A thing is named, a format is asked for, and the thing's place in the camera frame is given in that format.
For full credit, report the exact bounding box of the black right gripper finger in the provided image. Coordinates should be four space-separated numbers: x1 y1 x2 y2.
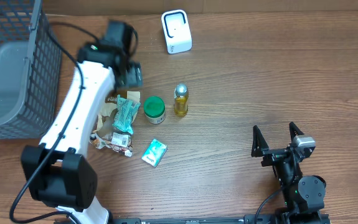
251 125 269 157
289 121 304 139

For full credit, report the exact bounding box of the mint green wipes pack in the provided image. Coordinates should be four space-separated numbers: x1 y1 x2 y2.
113 95 141 134

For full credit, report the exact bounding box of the green lid jar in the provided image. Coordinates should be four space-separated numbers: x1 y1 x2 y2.
143 96 166 124

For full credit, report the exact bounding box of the brown snack packet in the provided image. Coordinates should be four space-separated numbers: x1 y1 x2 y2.
89 91 141 157

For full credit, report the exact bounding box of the yellow liquid bottle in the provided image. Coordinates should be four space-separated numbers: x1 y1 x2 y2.
174 83 189 117

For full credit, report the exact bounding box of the small teal tissue pack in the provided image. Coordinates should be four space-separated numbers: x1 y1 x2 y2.
141 139 167 167

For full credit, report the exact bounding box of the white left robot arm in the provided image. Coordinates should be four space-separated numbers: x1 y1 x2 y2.
9 21 143 223

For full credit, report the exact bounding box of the white barcode scanner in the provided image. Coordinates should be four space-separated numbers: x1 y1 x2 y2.
161 9 192 54

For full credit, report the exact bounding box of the dark grey plastic basket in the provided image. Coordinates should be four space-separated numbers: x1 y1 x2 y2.
0 1 62 139

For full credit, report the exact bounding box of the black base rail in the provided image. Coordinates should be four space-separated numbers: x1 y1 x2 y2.
54 213 332 224

